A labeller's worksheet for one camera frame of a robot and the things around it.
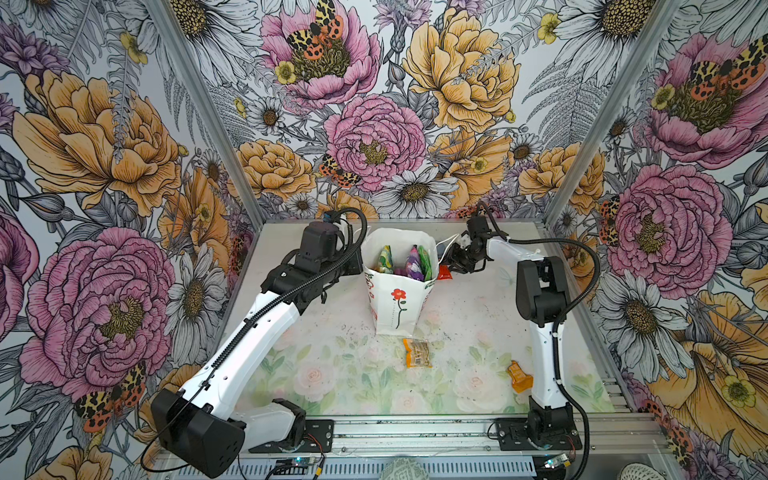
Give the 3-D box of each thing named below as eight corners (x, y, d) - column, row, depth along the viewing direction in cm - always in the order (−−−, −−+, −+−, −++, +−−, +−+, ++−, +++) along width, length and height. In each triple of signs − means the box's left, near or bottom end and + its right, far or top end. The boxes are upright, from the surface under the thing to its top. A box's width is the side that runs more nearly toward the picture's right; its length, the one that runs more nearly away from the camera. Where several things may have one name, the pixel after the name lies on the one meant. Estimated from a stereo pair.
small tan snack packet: (404, 368, 87) (404, 364, 84) (403, 342, 91) (403, 338, 89) (430, 368, 87) (431, 364, 84) (428, 342, 91) (429, 338, 89)
